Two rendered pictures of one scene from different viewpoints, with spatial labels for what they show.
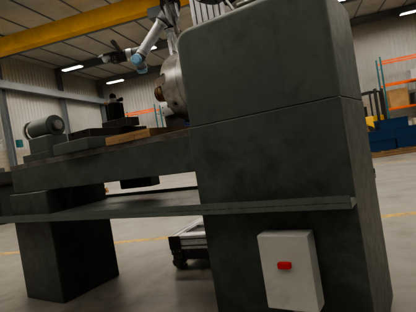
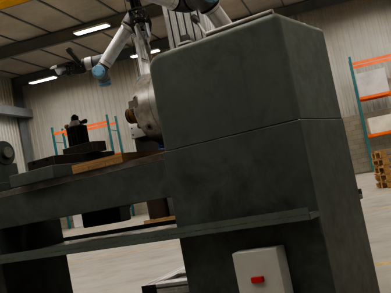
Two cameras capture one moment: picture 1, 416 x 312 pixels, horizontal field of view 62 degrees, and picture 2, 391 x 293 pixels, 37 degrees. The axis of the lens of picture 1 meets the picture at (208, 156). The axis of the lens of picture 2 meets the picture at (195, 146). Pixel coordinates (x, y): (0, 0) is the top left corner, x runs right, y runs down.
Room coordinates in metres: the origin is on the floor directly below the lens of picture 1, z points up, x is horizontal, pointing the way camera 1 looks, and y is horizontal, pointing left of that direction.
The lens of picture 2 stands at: (-0.95, -0.04, 0.70)
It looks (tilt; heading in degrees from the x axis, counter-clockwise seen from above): 4 degrees up; 359
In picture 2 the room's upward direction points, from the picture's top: 11 degrees counter-clockwise
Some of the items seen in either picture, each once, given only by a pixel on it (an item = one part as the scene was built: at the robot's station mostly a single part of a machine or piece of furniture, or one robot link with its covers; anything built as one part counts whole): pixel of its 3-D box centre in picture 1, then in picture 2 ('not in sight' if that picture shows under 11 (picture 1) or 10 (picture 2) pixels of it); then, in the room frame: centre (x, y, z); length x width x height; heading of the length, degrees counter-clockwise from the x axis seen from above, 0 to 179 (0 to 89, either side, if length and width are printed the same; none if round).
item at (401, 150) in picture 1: (392, 135); not in sight; (7.68, -4.14, 0.39); 1.20 x 0.80 x 0.79; 83
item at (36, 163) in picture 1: (146, 158); (116, 186); (1.83, 0.32, 0.77); 2.10 x 0.34 x 0.18; 57
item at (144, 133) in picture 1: (151, 135); (122, 161); (1.80, 0.27, 0.89); 0.36 x 0.30 x 0.04; 147
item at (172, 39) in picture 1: (174, 49); (144, 56); (2.55, 0.11, 1.54); 0.15 x 0.12 x 0.55; 178
